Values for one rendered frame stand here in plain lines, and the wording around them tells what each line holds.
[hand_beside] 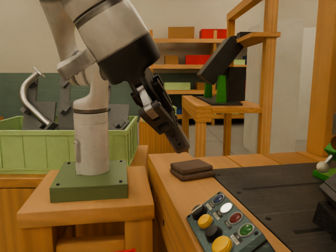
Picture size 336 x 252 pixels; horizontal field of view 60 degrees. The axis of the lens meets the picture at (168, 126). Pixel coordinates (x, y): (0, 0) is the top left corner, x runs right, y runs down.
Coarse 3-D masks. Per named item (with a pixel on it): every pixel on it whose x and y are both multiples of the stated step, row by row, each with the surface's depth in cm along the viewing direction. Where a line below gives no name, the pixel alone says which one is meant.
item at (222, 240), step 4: (220, 236) 40; (224, 236) 40; (216, 240) 40; (220, 240) 40; (224, 240) 39; (228, 240) 39; (212, 244) 40; (216, 244) 40; (220, 244) 39; (224, 244) 39; (228, 244) 39; (212, 248) 40; (216, 248) 39; (220, 248) 39; (224, 248) 38; (228, 248) 38
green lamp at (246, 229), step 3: (243, 225) 41; (246, 225) 40; (249, 225) 40; (240, 228) 41; (243, 228) 40; (246, 228) 40; (249, 228) 40; (240, 231) 40; (243, 231) 40; (246, 231) 39; (249, 231) 39; (243, 234) 39; (246, 234) 39
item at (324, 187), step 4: (324, 184) 50; (320, 188) 50; (324, 188) 49; (328, 188) 49; (324, 192) 49; (328, 192) 48; (332, 192) 48; (324, 196) 51; (328, 196) 48; (332, 196) 47; (328, 200) 51; (332, 200) 47; (332, 204) 50
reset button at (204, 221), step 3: (201, 216) 47; (204, 216) 46; (207, 216) 46; (210, 216) 46; (198, 219) 47; (201, 219) 46; (204, 219) 46; (207, 219) 46; (210, 219) 46; (198, 222) 46; (201, 222) 46; (204, 222) 45; (207, 222) 45; (210, 222) 46; (201, 225) 46; (204, 225) 45; (207, 225) 45
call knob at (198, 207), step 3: (198, 204) 51; (201, 204) 50; (195, 207) 50; (198, 207) 50; (201, 207) 49; (204, 207) 50; (192, 210) 50; (195, 210) 49; (198, 210) 49; (201, 210) 49; (204, 210) 49; (192, 213) 49; (195, 213) 49; (198, 213) 49; (201, 213) 49; (195, 216) 49; (198, 216) 49
